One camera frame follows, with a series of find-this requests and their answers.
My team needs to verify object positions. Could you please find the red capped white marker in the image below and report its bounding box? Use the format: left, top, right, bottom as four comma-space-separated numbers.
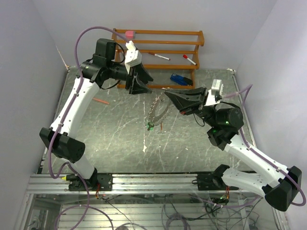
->
183, 55, 197, 66

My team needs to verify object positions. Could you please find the blue stapler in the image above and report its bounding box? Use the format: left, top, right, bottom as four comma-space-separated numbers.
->
170, 73, 193, 86

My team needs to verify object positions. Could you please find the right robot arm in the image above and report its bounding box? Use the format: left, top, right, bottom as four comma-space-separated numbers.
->
165, 87, 307, 211

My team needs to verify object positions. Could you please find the green key tag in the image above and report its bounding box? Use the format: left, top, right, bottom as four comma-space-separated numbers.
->
147, 122, 154, 131

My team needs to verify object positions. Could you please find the red white marker pen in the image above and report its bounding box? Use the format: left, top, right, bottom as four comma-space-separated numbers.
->
148, 52, 171, 61

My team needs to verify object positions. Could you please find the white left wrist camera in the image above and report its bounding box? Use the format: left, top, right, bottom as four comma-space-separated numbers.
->
124, 40, 142, 74

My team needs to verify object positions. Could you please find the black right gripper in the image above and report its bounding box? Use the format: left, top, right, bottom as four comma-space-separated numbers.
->
165, 87, 219, 128

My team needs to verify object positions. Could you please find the pink eraser block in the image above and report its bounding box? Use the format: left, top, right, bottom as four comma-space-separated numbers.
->
125, 30, 135, 40

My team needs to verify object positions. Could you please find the purple cable loop below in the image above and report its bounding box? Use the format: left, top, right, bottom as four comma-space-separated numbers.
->
54, 184, 113, 230

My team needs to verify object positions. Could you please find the wooden shelf rack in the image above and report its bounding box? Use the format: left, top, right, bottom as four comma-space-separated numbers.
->
113, 28, 205, 89

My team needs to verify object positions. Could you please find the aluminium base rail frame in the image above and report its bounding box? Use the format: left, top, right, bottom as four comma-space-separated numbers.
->
26, 169, 267, 195

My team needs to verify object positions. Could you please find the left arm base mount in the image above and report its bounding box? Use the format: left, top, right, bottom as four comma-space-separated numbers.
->
65, 173, 113, 192

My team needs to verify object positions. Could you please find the orange red pen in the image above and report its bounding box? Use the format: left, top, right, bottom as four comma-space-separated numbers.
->
92, 98, 110, 104

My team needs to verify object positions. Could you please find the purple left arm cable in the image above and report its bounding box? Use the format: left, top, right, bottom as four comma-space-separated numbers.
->
48, 26, 129, 180

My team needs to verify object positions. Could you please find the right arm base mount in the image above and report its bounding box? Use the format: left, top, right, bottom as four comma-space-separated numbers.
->
191, 164, 237, 191

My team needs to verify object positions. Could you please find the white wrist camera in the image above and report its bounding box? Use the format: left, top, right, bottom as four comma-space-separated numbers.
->
124, 40, 142, 74
205, 79, 224, 106

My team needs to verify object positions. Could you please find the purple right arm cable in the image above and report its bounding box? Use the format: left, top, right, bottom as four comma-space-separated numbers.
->
220, 84, 307, 206

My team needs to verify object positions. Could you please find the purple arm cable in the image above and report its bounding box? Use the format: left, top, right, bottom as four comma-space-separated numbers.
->
220, 84, 307, 206
48, 26, 129, 180

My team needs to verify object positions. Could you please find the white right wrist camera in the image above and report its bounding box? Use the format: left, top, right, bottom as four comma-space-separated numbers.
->
205, 79, 224, 106

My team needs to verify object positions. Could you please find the round metal keyring disc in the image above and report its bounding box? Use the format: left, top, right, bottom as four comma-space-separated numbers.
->
148, 92, 173, 127

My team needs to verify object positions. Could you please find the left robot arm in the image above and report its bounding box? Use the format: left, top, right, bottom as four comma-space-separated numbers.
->
39, 39, 153, 190

